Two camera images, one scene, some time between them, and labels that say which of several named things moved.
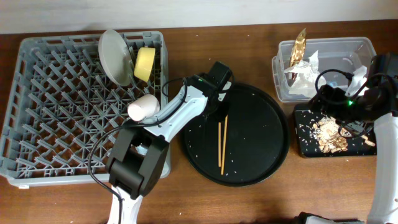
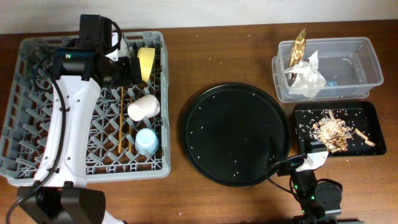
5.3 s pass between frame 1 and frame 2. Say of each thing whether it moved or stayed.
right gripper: moved
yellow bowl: stayed
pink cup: stayed
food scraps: stayed
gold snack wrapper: stayed
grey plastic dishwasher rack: stayed
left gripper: moved
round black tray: stayed
